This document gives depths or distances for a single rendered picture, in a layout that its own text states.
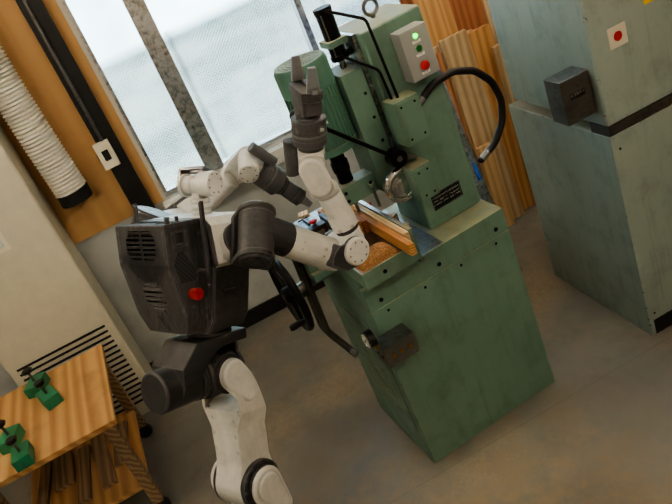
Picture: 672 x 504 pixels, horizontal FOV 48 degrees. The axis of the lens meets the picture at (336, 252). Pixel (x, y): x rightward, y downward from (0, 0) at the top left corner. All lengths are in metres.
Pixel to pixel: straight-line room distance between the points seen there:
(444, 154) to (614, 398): 1.10
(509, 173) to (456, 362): 1.58
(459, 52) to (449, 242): 1.50
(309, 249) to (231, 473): 0.69
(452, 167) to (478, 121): 1.35
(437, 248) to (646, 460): 0.97
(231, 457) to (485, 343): 1.07
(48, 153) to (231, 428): 1.82
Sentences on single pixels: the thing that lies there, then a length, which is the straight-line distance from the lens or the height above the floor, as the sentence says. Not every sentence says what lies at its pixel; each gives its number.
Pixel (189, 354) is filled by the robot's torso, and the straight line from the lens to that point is 1.99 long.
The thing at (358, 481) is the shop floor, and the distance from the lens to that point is 3.01.
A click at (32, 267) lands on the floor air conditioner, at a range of 3.61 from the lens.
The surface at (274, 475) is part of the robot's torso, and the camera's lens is 2.22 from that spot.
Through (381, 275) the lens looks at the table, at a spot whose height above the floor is 0.86.
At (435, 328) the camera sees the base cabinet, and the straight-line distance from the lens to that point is 2.65.
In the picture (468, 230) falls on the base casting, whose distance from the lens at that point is 2.59.
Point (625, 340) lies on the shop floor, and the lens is 3.22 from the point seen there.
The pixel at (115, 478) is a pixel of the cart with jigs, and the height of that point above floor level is 0.20.
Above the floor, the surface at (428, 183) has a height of 1.01.
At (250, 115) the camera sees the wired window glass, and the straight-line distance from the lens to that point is 3.91.
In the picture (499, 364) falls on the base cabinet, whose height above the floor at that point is 0.23.
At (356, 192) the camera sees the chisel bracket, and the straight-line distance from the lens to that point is 2.55.
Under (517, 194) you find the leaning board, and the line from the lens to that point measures 4.16.
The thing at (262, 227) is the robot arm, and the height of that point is 1.33.
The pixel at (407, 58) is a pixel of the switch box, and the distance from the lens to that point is 2.40.
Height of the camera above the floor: 2.05
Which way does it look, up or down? 27 degrees down
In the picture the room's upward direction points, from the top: 23 degrees counter-clockwise
